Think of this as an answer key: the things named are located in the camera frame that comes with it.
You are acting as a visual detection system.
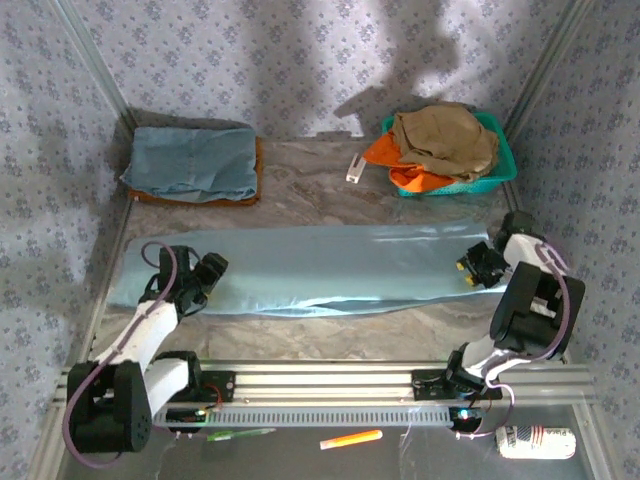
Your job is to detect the teal plastic basket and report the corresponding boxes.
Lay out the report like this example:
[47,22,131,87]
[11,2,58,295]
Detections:
[380,110,519,199]

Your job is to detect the aluminium corner post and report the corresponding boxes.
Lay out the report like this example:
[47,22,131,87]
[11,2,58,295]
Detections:
[54,0,139,134]
[502,0,599,136]

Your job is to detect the light blue trousers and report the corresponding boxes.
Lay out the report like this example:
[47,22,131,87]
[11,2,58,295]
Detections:
[107,218,506,319]

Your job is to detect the crumpled khaki trousers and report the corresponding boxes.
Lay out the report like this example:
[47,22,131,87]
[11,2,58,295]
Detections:
[388,103,501,184]

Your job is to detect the white plastic clip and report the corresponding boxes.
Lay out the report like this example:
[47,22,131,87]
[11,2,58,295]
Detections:
[344,153,365,184]

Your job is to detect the white printed can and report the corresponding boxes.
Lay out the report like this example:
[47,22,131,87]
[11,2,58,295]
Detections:
[494,424,577,460]

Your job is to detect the black controller box with LED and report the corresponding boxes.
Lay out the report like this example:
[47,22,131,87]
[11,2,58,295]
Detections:
[166,407,207,426]
[448,405,481,431]

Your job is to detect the crumpled orange trousers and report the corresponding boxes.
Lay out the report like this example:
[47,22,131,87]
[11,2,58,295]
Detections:
[362,130,469,195]

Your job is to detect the orange marker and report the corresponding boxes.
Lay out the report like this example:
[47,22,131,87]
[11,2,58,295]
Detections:
[319,428,384,451]

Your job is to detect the green pen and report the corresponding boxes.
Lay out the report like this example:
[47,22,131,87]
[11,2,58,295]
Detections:
[206,427,277,443]

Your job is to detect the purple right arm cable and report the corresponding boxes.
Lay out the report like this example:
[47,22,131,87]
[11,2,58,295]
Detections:
[482,242,574,409]

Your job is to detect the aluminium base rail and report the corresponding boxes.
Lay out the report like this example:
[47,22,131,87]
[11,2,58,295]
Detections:
[59,357,596,407]

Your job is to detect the grey slotted cable duct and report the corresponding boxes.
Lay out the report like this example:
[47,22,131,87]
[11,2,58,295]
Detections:
[149,403,481,429]

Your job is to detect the folded denim blue trousers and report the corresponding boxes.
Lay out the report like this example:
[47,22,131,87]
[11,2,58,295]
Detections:
[119,125,259,204]

